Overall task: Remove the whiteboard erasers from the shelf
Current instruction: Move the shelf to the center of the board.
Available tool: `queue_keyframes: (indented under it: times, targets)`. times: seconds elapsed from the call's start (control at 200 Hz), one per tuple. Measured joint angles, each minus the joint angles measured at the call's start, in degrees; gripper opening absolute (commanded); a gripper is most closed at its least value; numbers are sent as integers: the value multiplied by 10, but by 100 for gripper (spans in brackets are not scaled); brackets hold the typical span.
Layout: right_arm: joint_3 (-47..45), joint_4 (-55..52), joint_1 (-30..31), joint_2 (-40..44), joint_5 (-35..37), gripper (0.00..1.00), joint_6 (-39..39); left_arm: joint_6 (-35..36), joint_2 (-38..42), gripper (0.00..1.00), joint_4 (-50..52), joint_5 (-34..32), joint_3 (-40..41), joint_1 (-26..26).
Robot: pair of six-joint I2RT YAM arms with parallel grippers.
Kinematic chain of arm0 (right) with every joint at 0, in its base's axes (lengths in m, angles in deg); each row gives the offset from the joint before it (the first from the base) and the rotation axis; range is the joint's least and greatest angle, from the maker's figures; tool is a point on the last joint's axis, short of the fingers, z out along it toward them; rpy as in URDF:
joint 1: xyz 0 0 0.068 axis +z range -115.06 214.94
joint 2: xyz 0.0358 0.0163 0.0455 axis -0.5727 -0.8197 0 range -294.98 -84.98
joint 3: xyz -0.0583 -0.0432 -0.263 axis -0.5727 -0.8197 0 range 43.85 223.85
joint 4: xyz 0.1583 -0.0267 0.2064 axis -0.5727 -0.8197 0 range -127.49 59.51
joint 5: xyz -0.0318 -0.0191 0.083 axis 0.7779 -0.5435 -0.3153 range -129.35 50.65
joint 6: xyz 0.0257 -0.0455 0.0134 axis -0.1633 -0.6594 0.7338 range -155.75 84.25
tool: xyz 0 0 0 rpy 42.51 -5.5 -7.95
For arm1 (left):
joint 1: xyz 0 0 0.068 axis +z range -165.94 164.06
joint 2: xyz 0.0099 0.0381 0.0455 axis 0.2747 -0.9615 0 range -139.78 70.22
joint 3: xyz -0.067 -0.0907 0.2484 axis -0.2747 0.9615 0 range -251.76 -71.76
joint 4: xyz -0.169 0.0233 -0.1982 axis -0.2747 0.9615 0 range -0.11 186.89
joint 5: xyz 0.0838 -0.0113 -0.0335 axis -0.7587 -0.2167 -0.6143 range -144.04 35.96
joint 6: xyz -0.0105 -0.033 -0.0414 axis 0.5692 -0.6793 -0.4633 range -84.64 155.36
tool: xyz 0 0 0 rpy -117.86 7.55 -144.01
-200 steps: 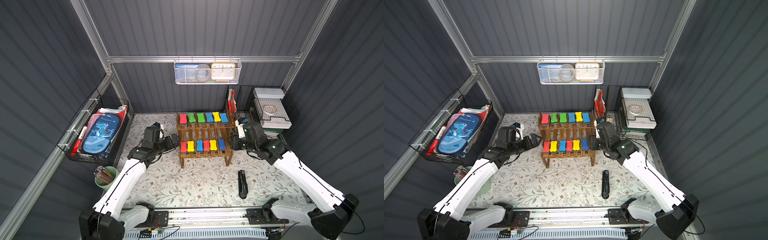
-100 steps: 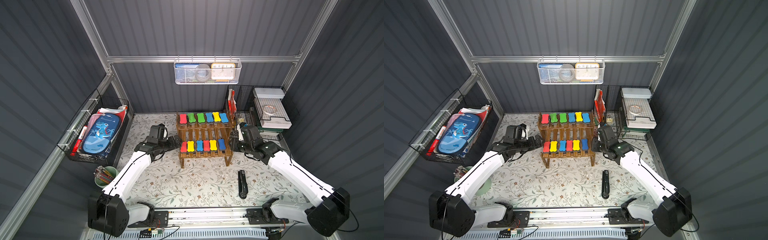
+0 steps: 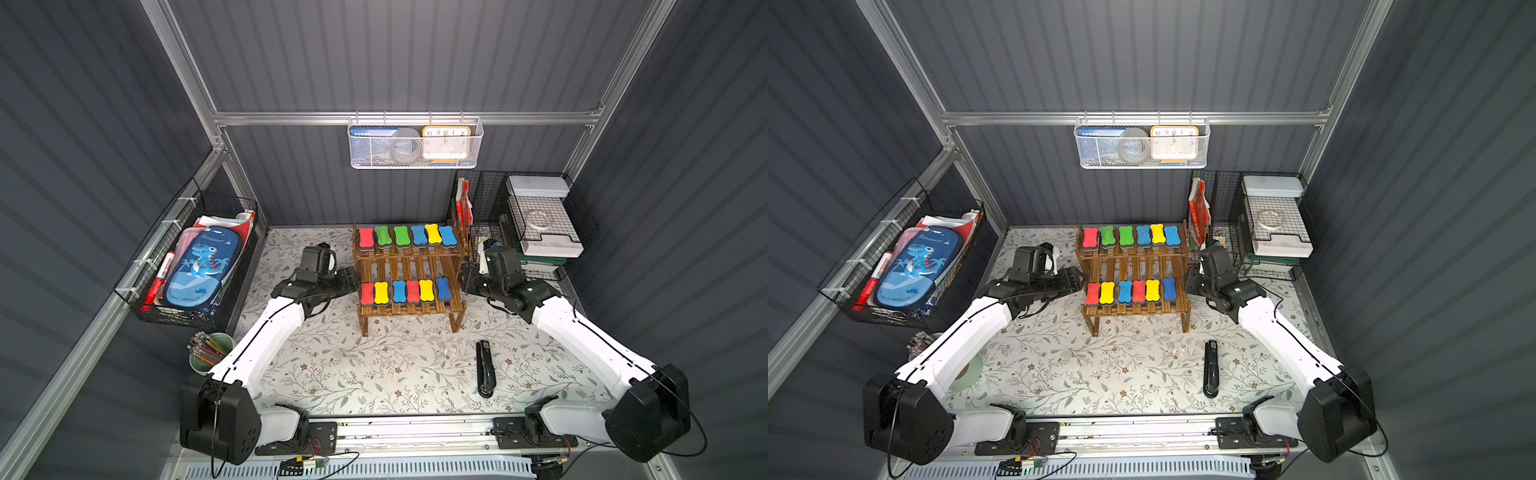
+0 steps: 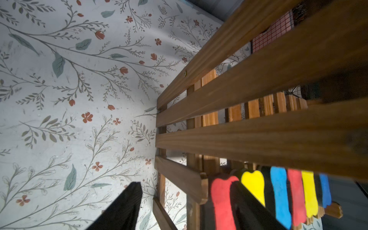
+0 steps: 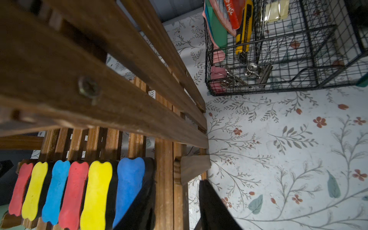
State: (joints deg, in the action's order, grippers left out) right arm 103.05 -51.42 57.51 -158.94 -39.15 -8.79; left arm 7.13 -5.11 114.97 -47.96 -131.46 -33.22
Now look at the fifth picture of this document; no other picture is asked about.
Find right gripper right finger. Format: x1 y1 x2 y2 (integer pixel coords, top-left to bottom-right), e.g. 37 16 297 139
194 180 242 230

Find yellow eraser bottom row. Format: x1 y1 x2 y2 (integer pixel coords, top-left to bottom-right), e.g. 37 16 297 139
22 162 48 221
80 161 113 230

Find red package in organizer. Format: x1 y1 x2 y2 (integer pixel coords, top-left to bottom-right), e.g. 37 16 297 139
223 0 246 30

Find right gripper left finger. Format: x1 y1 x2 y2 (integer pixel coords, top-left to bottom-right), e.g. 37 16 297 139
113 180 156 230

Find light blue eraser bottom row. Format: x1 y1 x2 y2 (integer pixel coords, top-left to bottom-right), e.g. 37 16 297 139
42 160 71 225

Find black wire desk organizer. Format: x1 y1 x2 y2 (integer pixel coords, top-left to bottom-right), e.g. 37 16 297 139
203 1 368 96

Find metal binder clips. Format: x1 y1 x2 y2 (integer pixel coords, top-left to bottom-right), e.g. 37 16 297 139
220 62 273 88

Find yellow utility knife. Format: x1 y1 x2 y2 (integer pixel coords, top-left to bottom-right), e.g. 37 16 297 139
235 1 254 63

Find wooden two-tier shelf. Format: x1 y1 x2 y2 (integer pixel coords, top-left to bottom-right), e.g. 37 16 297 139
1 1 210 230

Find red eraser bottom row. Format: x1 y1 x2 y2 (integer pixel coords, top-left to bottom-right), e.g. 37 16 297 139
58 162 89 230
9 163 34 217

